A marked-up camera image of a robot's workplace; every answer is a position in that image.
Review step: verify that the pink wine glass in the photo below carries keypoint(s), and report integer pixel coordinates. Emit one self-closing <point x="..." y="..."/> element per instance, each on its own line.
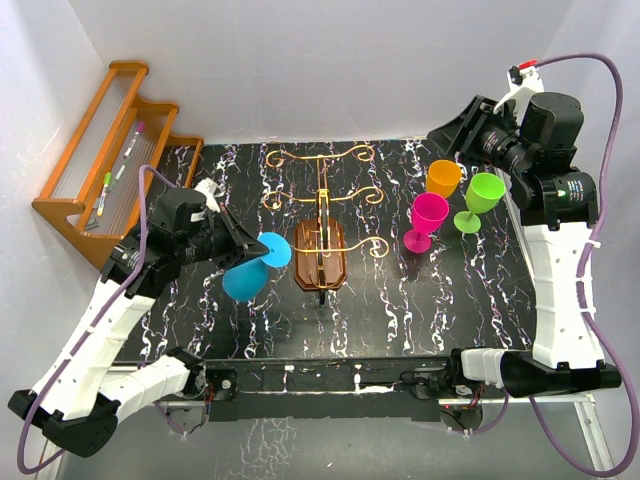
<point x="428" y="213"/>

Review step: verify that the blue wine glass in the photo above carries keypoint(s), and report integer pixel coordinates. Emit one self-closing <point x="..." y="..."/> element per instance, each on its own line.
<point x="243" y="282"/>

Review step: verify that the green wine glass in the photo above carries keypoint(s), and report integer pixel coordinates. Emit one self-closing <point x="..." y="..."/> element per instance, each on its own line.
<point x="484" y="192"/>

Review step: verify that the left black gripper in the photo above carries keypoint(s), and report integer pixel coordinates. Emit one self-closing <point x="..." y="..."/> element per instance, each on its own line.
<point x="236" y="237"/>

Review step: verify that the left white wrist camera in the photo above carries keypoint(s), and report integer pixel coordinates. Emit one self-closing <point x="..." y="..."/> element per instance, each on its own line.
<point x="208" y="187"/>

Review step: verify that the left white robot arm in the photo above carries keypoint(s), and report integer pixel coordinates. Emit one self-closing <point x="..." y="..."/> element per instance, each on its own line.
<point x="74" y="404"/>

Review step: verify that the orange tipped marker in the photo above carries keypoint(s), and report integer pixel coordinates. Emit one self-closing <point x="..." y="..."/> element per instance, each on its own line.
<point x="102" y="200"/>

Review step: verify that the gold wire wine glass rack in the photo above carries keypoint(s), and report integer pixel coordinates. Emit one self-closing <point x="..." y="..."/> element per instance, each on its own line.
<point x="319" y="246"/>

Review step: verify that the orange wooden rack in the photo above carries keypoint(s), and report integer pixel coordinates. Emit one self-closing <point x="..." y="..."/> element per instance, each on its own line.
<point x="70" y="196"/>

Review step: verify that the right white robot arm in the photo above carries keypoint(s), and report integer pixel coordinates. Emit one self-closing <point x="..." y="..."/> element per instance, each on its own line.
<point x="558" y="210"/>

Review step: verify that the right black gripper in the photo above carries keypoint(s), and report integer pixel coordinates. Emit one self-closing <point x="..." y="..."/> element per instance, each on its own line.
<point x="457" y="130"/>

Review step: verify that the orange wine glass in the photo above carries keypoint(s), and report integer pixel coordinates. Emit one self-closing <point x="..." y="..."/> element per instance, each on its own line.
<point x="443" y="177"/>

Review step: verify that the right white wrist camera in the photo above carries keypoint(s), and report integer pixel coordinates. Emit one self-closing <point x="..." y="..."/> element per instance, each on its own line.
<point x="524" y="81"/>

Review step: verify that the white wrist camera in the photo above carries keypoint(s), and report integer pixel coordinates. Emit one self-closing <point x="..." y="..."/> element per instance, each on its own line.
<point x="208" y="187"/>
<point x="524" y="81"/>

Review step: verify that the pink capped marker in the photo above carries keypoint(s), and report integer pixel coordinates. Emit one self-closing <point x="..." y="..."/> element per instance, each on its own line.
<point x="139" y="130"/>

